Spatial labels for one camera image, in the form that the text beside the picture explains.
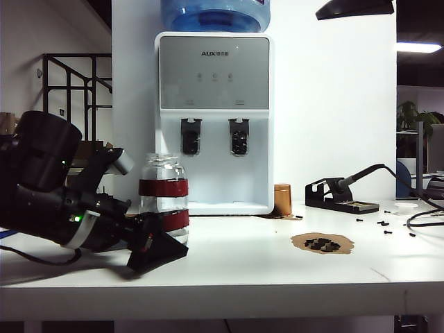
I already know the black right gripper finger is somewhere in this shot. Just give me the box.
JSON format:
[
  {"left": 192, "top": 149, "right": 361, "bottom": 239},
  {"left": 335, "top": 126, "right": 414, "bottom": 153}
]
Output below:
[{"left": 315, "top": 0, "right": 396, "bottom": 21}]

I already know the grey monitor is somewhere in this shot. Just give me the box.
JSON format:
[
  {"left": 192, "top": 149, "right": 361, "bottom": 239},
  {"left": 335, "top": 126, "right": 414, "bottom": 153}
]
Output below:
[{"left": 427, "top": 124, "right": 444, "bottom": 173}]

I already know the brown cardboard box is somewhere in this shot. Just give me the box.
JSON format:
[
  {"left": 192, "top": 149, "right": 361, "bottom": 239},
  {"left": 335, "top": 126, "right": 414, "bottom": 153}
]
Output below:
[{"left": 78, "top": 139, "right": 114, "bottom": 155}]

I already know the dark desk equipment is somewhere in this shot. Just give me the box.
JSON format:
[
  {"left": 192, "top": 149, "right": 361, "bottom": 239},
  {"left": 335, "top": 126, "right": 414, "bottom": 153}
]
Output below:
[{"left": 423, "top": 175, "right": 444, "bottom": 201}]

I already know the clear bottle with red belts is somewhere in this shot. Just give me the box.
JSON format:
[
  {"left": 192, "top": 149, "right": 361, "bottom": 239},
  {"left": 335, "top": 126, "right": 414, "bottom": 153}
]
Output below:
[{"left": 138, "top": 152, "right": 191, "bottom": 246}]

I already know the black stair railing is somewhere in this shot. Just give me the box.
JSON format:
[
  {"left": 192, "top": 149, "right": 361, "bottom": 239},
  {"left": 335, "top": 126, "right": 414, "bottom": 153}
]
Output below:
[{"left": 42, "top": 53, "right": 113, "bottom": 143}]

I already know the grey metal pole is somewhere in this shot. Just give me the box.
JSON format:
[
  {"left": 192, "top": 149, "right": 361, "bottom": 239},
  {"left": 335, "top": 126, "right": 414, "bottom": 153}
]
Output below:
[{"left": 415, "top": 121, "right": 425, "bottom": 199}]

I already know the blue chair back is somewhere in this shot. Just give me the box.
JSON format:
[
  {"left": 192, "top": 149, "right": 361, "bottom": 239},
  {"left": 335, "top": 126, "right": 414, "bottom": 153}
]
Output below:
[{"left": 396, "top": 161, "right": 413, "bottom": 199}]

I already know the white AUX water dispenser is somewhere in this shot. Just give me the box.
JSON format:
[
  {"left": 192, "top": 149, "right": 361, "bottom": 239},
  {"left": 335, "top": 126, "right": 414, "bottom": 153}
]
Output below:
[{"left": 154, "top": 31, "right": 275, "bottom": 216}]

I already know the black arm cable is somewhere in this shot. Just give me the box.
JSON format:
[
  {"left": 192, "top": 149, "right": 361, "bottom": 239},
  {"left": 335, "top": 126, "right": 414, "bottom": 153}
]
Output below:
[{"left": 0, "top": 244, "right": 83, "bottom": 266}]

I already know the brown cylindrical cup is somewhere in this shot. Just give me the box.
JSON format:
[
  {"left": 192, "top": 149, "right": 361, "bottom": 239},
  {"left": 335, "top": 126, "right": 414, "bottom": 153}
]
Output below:
[{"left": 273, "top": 182, "right": 292, "bottom": 216}]

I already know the black soldering iron cable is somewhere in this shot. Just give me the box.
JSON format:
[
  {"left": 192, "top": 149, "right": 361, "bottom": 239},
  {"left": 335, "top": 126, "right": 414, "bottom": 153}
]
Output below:
[{"left": 383, "top": 164, "right": 444, "bottom": 230}]

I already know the pile of black pieces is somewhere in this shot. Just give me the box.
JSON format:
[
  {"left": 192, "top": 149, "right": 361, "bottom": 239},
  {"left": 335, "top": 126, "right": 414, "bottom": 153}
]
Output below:
[{"left": 303, "top": 237, "right": 341, "bottom": 253}]

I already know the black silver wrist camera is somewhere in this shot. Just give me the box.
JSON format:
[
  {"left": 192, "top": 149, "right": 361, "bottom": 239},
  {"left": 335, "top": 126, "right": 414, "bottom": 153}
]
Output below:
[{"left": 74, "top": 147, "right": 135, "bottom": 205}]

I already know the large brown paper patch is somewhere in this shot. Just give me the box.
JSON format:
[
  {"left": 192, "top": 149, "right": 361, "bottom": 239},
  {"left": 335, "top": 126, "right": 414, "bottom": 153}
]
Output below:
[{"left": 290, "top": 232, "right": 355, "bottom": 256}]

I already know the rectangular ceiling light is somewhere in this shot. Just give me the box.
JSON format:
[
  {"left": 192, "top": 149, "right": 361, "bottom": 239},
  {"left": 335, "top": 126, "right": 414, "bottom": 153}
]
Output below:
[{"left": 396, "top": 42, "right": 442, "bottom": 54}]

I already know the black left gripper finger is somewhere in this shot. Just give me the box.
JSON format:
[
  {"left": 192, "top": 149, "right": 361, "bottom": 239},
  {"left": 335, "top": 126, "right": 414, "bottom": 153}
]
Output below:
[{"left": 126, "top": 230, "right": 190, "bottom": 280}]

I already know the blue water jug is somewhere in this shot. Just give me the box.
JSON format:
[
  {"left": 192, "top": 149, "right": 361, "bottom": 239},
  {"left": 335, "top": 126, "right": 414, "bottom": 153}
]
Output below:
[{"left": 159, "top": 0, "right": 271, "bottom": 34}]

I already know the black soldering iron stand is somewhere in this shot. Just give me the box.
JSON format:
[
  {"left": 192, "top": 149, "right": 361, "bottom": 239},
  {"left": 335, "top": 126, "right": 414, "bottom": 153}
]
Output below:
[{"left": 305, "top": 178, "right": 379, "bottom": 214}]

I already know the black soldering iron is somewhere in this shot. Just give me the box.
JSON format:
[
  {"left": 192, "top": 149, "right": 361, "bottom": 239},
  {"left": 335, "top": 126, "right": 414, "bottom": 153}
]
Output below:
[{"left": 334, "top": 164, "right": 396, "bottom": 190}]

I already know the green potted plant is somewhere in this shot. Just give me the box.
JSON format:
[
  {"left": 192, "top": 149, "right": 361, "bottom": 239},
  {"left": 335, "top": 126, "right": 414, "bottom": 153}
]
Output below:
[{"left": 397, "top": 100, "right": 444, "bottom": 139}]

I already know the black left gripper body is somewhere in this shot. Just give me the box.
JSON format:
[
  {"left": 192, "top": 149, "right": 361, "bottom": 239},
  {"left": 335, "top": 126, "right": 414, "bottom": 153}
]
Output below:
[{"left": 64, "top": 194, "right": 164, "bottom": 253}]

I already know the small white dish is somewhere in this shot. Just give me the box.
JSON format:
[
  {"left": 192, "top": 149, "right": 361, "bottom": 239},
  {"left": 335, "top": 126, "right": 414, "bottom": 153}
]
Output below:
[{"left": 394, "top": 203, "right": 420, "bottom": 216}]

